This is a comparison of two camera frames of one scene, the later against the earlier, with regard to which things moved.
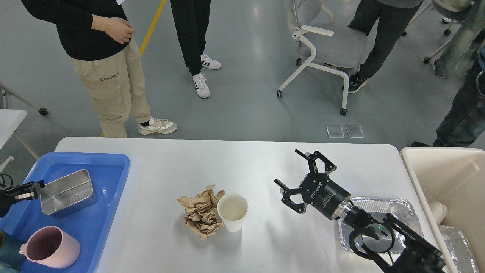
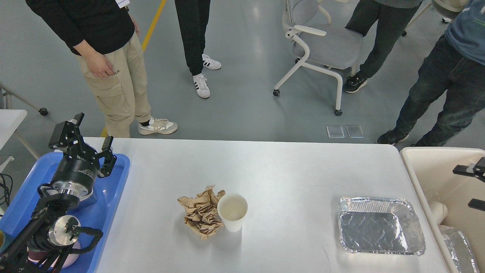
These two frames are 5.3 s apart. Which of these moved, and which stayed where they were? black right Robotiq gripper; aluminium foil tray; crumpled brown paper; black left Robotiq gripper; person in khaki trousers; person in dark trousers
Moved: black left Robotiq gripper; black right Robotiq gripper
Stayed: person in dark trousers; crumpled brown paper; person in khaki trousers; aluminium foil tray
